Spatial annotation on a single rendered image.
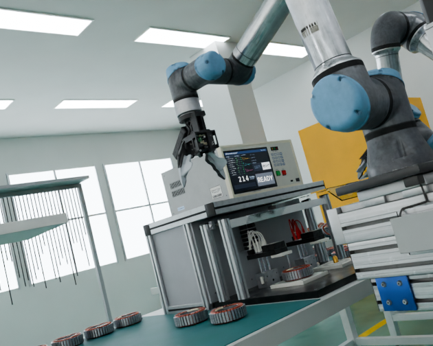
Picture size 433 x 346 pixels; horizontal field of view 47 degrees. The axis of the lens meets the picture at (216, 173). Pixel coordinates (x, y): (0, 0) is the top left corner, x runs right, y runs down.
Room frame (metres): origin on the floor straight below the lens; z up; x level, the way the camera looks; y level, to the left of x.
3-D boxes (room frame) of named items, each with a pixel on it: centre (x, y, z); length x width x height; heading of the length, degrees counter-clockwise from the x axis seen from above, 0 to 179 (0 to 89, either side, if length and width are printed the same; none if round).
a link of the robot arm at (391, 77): (1.13, -0.41, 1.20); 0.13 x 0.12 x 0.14; 134
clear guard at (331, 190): (2.00, -0.38, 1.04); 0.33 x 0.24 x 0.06; 44
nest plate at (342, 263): (1.97, -0.36, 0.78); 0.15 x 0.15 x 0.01; 44
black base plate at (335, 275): (1.89, -0.26, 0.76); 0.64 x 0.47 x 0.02; 134
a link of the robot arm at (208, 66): (1.34, -0.05, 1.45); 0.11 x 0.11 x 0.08; 44
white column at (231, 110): (6.18, -0.38, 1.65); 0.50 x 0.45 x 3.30; 44
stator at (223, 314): (1.52, 0.07, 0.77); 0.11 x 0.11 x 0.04
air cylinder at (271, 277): (1.90, -0.09, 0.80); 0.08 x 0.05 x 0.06; 134
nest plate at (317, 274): (1.80, -0.19, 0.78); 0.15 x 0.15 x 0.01; 44
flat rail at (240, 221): (1.95, -0.20, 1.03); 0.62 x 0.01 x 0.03; 134
